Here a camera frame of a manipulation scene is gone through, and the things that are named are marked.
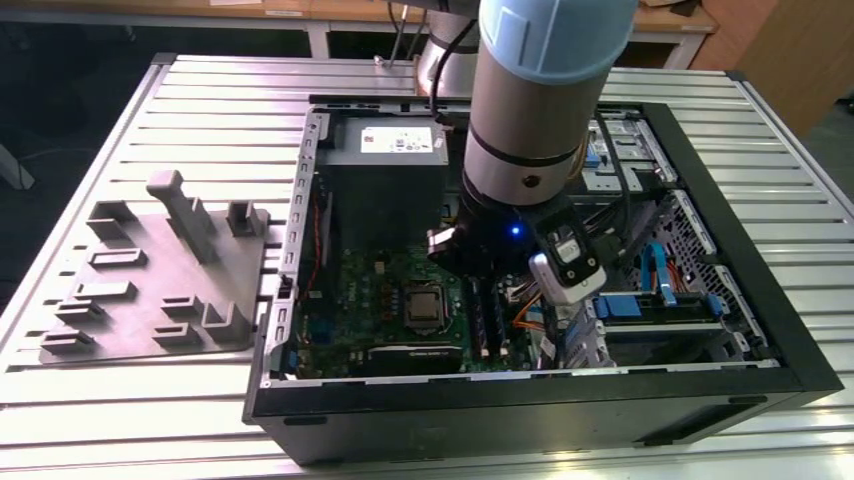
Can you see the silver CPU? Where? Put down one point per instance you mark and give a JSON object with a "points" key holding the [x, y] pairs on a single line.
{"points": [[425, 306]]}

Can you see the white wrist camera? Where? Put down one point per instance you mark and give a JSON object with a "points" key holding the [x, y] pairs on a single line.
{"points": [[561, 292]]}

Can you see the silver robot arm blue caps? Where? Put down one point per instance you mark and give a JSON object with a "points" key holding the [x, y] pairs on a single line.
{"points": [[534, 125]]}

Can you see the wooden desk white frame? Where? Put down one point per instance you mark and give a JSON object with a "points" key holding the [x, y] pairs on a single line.
{"points": [[201, 7]]}

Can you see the CPU socket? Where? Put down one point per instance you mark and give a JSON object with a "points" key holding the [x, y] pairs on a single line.
{"points": [[428, 328]]}

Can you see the grey parts rack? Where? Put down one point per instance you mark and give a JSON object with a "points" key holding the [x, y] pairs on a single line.
{"points": [[154, 260]]}

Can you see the brown cardboard piece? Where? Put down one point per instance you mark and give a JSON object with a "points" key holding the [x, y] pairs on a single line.
{"points": [[675, 4]]}

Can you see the black graphics card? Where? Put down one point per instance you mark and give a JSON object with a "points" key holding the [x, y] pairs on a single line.
{"points": [[414, 358]]}

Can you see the green motherboard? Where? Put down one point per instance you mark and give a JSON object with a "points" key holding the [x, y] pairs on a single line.
{"points": [[361, 300]]}

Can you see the white angled object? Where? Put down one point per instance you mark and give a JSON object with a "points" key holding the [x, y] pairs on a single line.
{"points": [[14, 167]]}

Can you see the grey power supply unit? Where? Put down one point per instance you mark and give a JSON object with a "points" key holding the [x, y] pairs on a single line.
{"points": [[394, 142]]}

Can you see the wooden cabinet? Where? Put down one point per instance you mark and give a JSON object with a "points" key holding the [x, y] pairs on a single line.
{"points": [[788, 50]]}

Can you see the silver metal drive cage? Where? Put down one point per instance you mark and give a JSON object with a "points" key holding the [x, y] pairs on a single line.
{"points": [[637, 145], [595, 350]]}

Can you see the blue disk carrier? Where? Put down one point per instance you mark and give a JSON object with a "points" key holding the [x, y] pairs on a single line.
{"points": [[592, 161], [617, 307]]}

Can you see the black PC case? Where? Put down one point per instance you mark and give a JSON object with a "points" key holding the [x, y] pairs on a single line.
{"points": [[534, 400]]}

